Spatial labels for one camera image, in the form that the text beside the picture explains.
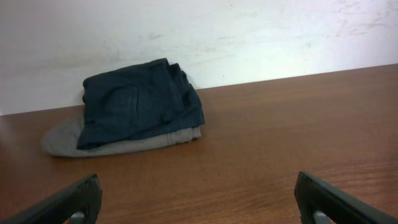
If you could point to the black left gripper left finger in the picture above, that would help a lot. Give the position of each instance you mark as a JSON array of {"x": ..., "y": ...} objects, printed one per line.
[{"x": 78, "y": 203}]

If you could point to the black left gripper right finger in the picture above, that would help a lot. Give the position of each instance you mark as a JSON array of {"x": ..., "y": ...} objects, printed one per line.
[{"x": 320, "y": 202}]

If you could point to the navy blue garment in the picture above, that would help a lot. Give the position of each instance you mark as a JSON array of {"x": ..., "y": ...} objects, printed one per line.
[{"x": 138, "y": 102}]

